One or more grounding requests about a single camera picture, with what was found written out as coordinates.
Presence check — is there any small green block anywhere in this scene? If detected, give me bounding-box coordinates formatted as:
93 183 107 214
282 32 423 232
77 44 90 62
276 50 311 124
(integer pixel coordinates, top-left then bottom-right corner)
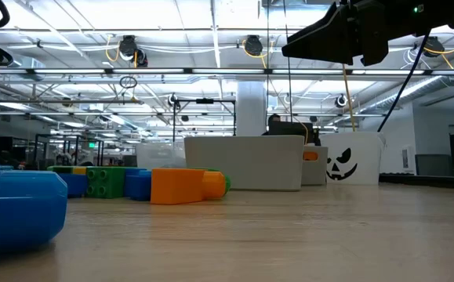
85 167 128 199

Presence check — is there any person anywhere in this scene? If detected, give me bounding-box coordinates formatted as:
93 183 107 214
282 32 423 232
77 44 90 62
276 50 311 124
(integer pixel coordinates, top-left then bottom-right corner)
261 113 282 136

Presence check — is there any clear plastic bin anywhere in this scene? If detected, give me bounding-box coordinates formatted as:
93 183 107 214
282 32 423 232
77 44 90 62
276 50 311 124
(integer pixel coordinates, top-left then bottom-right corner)
135 141 187 172

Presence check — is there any black background frame rig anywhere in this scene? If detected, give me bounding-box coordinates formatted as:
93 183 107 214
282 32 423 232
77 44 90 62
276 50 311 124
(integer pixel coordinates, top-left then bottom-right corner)
34 134 104 168
173 98 237 137

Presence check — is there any grey cabinet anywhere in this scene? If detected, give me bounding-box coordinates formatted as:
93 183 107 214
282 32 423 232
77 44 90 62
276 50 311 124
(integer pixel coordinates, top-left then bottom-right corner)
414 154 453 176

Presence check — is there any grey plastic bin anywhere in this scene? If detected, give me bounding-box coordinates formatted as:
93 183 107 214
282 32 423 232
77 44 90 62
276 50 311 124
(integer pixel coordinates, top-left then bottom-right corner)
183 135 305 192
300 145 329 186

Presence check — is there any yellow cable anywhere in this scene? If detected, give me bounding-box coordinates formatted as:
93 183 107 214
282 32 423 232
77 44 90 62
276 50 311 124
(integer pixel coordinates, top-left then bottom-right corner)
342 64 358 133

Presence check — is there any white building column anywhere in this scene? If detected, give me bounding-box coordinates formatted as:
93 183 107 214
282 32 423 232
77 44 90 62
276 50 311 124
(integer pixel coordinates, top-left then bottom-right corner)
236 81 269 137

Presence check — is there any large blue notched block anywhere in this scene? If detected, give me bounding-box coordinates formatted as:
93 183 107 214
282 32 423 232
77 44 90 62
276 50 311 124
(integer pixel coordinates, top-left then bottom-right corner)
0 164 69 271

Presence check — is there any black background monitor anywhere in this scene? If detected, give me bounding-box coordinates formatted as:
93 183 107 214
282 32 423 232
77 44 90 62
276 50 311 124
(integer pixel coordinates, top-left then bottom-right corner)
267 121 317 146

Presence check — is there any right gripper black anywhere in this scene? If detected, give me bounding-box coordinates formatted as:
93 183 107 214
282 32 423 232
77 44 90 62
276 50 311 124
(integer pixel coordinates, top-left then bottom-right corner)
281 0 392 67

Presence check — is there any large orange peg block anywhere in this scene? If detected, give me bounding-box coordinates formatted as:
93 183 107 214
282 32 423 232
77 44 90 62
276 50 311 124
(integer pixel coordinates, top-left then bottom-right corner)
151 168 227 205

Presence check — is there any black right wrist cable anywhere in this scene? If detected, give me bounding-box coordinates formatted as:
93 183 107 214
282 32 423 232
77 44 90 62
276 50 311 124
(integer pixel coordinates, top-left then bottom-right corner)
376 29 434 133

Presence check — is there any black aluminium table frame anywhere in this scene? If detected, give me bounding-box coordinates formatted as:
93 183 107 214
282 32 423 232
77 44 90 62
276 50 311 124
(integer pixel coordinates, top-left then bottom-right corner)
379 173 454 191

